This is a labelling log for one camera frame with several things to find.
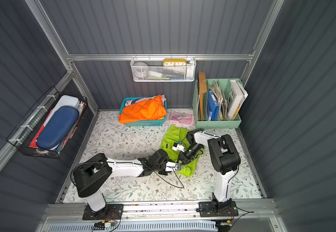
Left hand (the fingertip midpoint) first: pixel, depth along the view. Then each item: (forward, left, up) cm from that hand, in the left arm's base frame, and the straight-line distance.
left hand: (174, 164), depth 87 cm
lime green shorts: (+22, +2, -1) cm, 22 cm away
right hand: (0, -5, 0) cm, 5 cm away
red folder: (-1, +65, +27) cm, 70 cm away
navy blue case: (+6, +56, +29) cm, 64 cm away
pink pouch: (+40, -7, -3) cm, 40 cm away
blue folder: (+33, -27, +16) cm, 46 cm away
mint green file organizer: (+47, -34, +22) cm, 62 cm away
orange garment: (+37, +17, +10) cm, 42 cm away
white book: (+37, -42, +23) cm, 61 cm away
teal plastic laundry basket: (+31, +11, +2) cm, 33 cm away
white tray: (+24, +60, +31) cm, 72 cm away
